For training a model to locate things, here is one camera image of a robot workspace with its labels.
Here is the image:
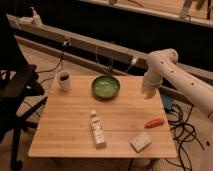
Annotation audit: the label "black cable with plug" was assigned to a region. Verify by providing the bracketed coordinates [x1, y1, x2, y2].
[35, 39, 72, 84]

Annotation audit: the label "white sponge block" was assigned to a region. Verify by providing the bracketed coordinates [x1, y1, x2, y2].
[130, 132, 151, 153]

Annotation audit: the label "black floor cables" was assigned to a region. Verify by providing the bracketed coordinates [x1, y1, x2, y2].
[165, 103, 208, 171]

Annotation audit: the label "white mug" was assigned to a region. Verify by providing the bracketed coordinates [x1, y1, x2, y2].
[55, 71, 71, 91]

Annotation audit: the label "white hanging cable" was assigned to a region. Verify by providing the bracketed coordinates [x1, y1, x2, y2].
[94, 42, 139, 76]

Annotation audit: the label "white spray bottle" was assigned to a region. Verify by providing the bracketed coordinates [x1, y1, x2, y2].
[30, 6, 43, 26]

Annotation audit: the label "green bowl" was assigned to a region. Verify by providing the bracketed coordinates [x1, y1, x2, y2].
[92, 75, 120, 99]

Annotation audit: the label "black office chair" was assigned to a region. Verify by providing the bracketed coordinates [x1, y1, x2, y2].
[0, 11, 47, 171]

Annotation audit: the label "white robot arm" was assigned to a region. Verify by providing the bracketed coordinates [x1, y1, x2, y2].
[142, 48, 213, 171]

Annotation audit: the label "orange carrot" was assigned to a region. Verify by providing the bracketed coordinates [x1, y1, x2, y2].
[144, 118, 164, 128]

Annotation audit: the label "white plastic bottle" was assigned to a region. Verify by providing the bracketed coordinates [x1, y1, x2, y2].
[90, 110, 106, 148]

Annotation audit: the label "blue box on floor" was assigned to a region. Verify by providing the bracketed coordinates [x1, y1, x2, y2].
[161, 94, 173, 110]

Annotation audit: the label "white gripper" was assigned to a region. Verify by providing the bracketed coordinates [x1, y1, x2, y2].
[142, 80, 159, 99]

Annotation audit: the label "wooden table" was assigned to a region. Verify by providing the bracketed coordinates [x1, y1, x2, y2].
[28, 76, 177, 158]

